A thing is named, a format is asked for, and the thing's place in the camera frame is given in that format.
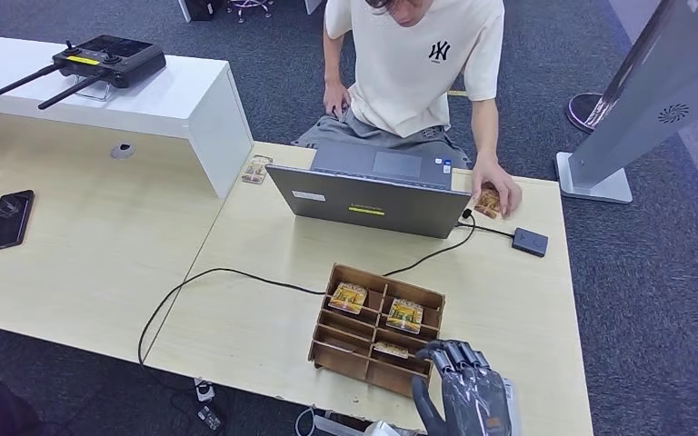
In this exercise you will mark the white desk shelf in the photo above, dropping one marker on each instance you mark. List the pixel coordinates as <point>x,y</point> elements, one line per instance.
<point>162,102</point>

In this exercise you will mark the person's right forearm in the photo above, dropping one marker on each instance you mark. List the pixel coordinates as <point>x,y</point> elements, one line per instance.
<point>332,60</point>

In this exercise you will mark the person's left forearm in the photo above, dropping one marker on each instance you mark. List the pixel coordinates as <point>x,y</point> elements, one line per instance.
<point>485,129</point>

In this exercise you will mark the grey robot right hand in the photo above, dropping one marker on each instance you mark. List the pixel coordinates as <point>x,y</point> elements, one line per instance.
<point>475,403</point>

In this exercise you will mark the person's left hand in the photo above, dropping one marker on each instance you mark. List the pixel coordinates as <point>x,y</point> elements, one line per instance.
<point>499,180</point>

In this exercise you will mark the black card reader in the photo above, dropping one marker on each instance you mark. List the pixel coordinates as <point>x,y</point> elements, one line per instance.
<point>529,242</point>

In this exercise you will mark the black remote controller with antennas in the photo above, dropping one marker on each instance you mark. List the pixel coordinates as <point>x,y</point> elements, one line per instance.
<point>114,60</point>

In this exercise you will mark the grey kiosk stand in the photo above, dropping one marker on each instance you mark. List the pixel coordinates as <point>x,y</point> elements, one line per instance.
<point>662,84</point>

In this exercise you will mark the clear controller stand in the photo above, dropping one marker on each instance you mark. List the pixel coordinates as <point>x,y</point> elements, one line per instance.
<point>97,91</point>

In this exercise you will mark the black smartphone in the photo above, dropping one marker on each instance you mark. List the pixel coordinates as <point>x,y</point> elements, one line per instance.
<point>9,219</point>

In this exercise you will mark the black box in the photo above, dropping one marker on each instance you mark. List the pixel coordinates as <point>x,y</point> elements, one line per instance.
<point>199,8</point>

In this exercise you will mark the white power adapter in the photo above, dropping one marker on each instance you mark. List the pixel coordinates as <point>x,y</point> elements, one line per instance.
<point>204,390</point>

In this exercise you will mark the round dark stand base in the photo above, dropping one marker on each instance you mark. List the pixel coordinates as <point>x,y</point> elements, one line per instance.
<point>584,109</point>

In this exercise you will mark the grey laptop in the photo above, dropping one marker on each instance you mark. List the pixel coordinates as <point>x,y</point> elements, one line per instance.
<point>373,204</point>

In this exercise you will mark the person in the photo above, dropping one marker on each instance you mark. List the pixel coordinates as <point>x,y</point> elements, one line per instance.
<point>409,66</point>

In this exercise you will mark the person's right hand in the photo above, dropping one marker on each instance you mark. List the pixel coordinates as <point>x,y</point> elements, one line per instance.
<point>337,99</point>

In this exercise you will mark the office chair base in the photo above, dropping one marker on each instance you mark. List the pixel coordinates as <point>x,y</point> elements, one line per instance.
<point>251,6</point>

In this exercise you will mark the brown wooden card organizer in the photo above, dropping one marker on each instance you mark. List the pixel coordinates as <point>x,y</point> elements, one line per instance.
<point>349,352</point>

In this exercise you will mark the yellow ID card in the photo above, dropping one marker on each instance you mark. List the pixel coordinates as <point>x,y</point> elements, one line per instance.
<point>486,204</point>

